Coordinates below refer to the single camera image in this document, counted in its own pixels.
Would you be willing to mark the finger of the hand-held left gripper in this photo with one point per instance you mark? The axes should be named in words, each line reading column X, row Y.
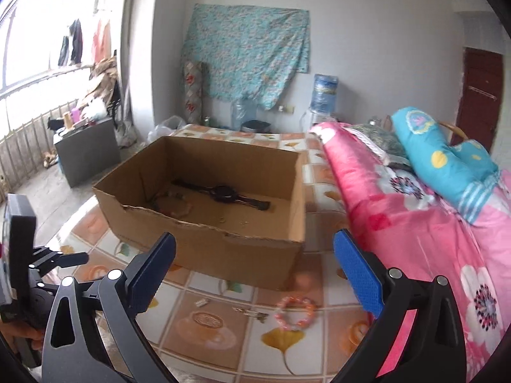
column 70, row 260

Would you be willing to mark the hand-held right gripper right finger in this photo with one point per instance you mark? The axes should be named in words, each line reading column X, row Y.
column 357, row 271

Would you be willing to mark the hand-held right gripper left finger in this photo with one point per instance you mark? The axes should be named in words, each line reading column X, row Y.
column 153, row 267

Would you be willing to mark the brown cardboard box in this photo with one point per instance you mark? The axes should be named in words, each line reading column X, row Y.
column 239, row 255

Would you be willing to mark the gold abacus pendant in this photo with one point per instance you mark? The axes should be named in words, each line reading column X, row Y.
column 255, row 315

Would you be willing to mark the person's left hand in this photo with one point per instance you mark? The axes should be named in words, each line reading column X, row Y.
column 24, row 337

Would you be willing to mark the pink floral blanket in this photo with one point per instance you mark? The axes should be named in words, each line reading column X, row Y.
column 399, row 223

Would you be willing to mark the beige shoes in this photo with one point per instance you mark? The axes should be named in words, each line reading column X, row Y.
column 50, row 159

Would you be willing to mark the black wrist watch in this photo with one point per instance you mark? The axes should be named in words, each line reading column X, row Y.
column 223, row 194

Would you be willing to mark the metal balcony railing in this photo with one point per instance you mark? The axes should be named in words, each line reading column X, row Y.
column 24, row 139

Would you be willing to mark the grey cabinet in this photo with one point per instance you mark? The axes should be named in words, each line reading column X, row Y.
column 88, row 153

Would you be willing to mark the grey lace-trimmed pillow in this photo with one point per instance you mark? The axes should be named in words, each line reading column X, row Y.
column 379, row 141

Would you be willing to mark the white plastic bag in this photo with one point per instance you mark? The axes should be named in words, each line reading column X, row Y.
column 165, row 129

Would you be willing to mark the blue cartoon pillow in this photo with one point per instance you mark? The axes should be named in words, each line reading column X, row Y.
column 443, row 155

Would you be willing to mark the white water dispenser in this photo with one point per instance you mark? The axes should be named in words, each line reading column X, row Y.
column 313, row 121

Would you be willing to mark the black bin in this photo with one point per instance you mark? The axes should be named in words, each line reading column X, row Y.
column 255, row 126

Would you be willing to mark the empty clear water jug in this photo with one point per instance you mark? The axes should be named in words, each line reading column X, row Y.
column 244, row 115

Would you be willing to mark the rolled floral mat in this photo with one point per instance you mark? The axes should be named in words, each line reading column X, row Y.
column 194, row 91

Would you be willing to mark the blue water bottle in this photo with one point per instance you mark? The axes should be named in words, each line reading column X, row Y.
column 324, row 93

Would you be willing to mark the dark hanging garment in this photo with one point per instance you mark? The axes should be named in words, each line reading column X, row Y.
column 71, row 44

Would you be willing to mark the dark red door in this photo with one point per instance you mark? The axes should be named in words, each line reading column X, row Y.
column 479, row 99

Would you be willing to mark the pink hanging garment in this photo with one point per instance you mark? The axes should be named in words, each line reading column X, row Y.
column 102, row 40

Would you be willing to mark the teal floral hanging cloth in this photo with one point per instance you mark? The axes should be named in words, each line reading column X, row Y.
column 247, row 48

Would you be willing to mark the white wall socket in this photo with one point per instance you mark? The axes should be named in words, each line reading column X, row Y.
column 286, row 109

